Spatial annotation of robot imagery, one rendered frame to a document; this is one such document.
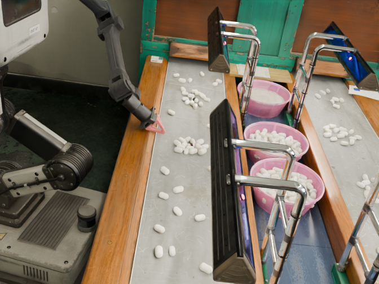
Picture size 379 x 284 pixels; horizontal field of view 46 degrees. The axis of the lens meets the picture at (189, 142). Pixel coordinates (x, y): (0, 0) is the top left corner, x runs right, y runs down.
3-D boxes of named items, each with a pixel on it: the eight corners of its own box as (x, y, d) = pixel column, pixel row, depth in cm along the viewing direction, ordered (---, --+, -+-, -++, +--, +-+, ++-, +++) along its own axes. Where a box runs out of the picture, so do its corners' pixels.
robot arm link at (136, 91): (106, 91, 170) (126, 80, 168) (111, 80, 180) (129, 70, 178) (124, 116, 175) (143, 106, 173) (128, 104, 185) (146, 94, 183)
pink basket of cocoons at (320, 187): (248, 220, 154) (253, 199, 148) (242, 174, 176) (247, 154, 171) (325, 229, 155) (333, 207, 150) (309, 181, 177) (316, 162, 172)
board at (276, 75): (229, 75, 233) (229, 74, 232) (228, 64, 246) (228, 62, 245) (292, 83, 234) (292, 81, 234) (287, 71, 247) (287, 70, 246)
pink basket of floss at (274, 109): (262, 126, 210) (267, 109, 205) (223, 102, 226) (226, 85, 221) (297, 112, 226) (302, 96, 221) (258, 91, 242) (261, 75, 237)
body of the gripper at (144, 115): (157, 109, 180) (143, 96, 178) (154, 120, 172) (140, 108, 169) (145, 119, 183) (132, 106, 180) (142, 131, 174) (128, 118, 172)
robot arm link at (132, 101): (118, 105, 171) (128, 95, 169) (121, 98, 177) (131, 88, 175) (132, 116, 174) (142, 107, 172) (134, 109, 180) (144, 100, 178)
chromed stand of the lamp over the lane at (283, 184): (200, 314, 120) (228, 181, 96) (201, 257, 137) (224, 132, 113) (270, 320, 121) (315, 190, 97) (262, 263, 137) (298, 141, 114)
